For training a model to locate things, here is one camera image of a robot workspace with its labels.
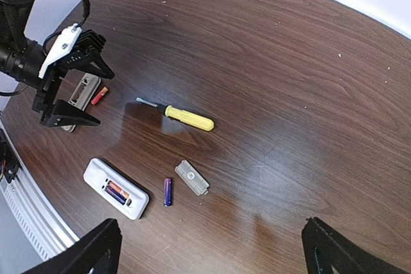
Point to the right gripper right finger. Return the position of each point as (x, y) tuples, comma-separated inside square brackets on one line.
[(328, 251)]

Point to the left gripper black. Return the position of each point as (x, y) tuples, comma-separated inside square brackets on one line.
[(57, 113)]

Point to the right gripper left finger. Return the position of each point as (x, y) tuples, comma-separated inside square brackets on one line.
[(96, 252)]

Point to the grey remote control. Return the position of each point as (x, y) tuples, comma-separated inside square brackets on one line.
[(84, 91)]

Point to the red battery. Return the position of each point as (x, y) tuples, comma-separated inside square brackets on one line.
[(99, 96)]

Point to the white remote control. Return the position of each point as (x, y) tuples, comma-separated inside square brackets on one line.
[(98, 174)]

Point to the purple battery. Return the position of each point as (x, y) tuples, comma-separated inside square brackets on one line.
[(116, 195), (167, 192)]

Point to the grey battery cover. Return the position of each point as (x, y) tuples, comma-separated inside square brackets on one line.
[(192, 178)]

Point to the yellow handled screwdriver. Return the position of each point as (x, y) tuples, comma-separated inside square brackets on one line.
[(182, 116)]

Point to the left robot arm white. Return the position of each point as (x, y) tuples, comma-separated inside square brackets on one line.
[(21, 58)]

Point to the purple battery in white remote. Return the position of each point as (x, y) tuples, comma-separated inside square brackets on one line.
[(116, 195)]

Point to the orange battery in white remote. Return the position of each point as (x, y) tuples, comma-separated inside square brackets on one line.
[(118, 189)]

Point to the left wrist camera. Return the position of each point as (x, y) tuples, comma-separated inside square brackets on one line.
[(69, 39)]

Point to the aluminium front rail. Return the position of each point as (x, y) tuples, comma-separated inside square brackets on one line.
[(42, 225)]

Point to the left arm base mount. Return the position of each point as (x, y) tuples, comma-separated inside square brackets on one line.
[(9, 162)]

